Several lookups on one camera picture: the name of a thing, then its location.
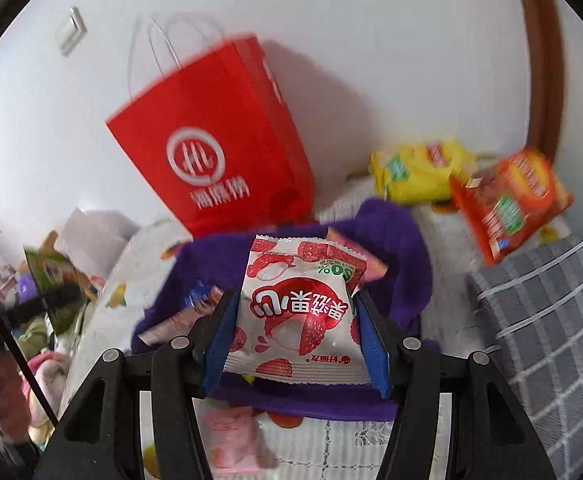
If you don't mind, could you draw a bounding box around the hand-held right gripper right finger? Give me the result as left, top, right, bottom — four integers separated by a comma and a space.
354, 287, 557, 480

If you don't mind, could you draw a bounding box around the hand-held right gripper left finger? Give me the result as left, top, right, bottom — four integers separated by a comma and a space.
31, 290, 242, 480

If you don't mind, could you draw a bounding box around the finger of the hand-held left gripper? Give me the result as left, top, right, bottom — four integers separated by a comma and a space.
8, 284, 88, 326

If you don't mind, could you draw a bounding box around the white red fruit snack packet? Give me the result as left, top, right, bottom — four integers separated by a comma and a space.
222, 234, 368, 386

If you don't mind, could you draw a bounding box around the red paper bag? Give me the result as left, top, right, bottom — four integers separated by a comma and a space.
105, 12, 318, 239

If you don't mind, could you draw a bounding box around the green box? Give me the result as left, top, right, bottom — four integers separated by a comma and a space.
24, 246, 90, 336

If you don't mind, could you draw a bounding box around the pink and blue snack packet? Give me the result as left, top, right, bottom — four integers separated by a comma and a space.
138, 280, 226, 346

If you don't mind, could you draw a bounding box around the pink plush toy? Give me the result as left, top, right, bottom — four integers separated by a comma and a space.
26, 350, 72, 441

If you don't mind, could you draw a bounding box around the white paper sheet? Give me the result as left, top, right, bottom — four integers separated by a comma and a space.
54, 207, 139, 281

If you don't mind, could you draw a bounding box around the pink panda snack packet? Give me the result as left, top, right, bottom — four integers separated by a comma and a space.
326, 227, 388, 291

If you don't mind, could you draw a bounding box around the pale pink snack packet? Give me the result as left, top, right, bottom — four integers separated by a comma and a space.
204, 405, 277, 476

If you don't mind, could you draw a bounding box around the purple towel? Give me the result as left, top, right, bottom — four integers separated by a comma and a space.
131, 199, 445, 423

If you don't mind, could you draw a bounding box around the fruit print tablecloth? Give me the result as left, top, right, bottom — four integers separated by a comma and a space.
58, 175, 577, 480

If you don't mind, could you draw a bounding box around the grey checked cloth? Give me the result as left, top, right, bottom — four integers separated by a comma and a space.
466, 225, 583, 480

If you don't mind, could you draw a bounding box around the yellow chips bag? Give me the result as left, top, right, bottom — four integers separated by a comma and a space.
369, 139, 478, 206

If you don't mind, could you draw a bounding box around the orange chips bag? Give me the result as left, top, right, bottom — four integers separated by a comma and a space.
449, 147, 575, 267

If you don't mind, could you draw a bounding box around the black cable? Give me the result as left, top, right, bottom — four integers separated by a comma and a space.
0, 267, 72, 426

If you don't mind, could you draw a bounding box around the white wall switch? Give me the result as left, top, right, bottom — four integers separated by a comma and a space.
55, 7, 88, 56

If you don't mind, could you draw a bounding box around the brown wooden door frame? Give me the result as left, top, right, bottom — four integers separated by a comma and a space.
506, 0, 562, 161

